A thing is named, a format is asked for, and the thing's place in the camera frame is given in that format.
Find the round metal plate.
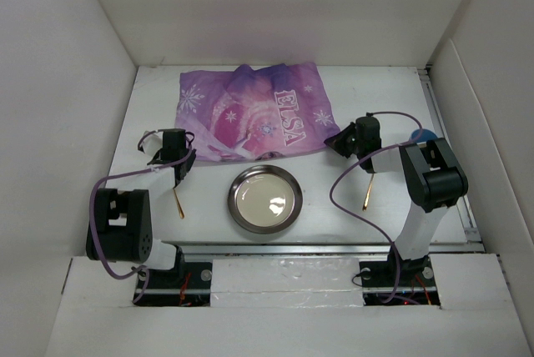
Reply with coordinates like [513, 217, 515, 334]
[227, 164, 303, 235]

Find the gold spoon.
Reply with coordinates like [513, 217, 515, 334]
[362, 173, 375, 211]

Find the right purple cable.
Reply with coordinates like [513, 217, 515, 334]
[329, 111, 424, 304]

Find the purple pink printed cloth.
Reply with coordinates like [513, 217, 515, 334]
[175, 63, 340, 162]

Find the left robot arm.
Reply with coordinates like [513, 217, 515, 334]
[86, 128, 196, 288]

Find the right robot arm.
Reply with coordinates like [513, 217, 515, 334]
[324, 112, 468, 287]

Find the blue plastic cup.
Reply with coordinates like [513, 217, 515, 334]
[409, 128, 438, 143]

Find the gold fork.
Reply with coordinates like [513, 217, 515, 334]
[172, 186, 185, 219]

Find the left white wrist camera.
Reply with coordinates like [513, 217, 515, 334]
[137, 129, 163, 158]

